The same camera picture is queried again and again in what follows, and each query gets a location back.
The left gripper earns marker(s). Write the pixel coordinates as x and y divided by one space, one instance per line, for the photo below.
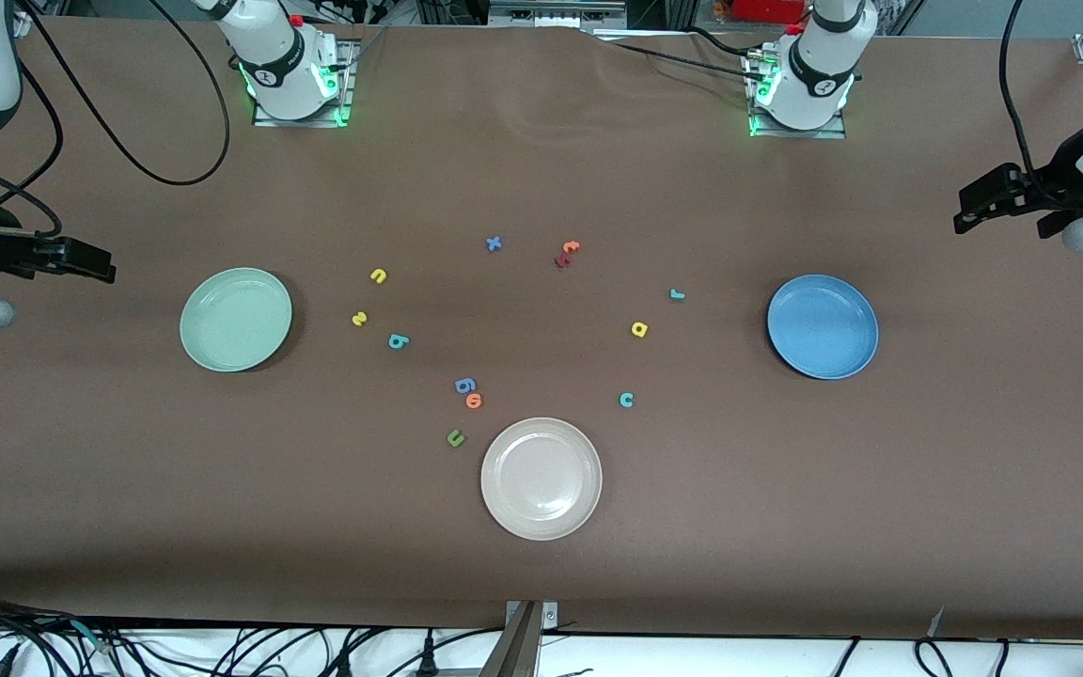
1056 183

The teal foam number 6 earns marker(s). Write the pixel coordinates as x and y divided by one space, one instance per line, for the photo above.
397 342

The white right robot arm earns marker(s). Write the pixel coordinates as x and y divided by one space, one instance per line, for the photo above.
278 56

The green plate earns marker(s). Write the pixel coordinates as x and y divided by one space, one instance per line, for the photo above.
236 320

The blue plate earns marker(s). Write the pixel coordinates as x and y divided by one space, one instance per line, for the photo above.
822 327

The red box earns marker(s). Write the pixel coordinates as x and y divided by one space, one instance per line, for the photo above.
767 9

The blue foam number 6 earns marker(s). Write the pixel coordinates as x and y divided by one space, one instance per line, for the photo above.
460 382

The beige plate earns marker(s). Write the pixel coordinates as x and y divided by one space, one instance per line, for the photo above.
541 480

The brown table cover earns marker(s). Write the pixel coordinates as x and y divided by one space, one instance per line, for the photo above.
541 574

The aluminium profile beam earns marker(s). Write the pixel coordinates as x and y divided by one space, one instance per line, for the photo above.
518 649

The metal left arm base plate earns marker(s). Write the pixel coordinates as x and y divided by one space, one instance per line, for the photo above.
838 130

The grey metal frame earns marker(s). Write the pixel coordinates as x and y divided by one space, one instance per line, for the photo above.
551 14

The silver metal bracket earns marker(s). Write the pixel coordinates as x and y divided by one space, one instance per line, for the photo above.
551 616

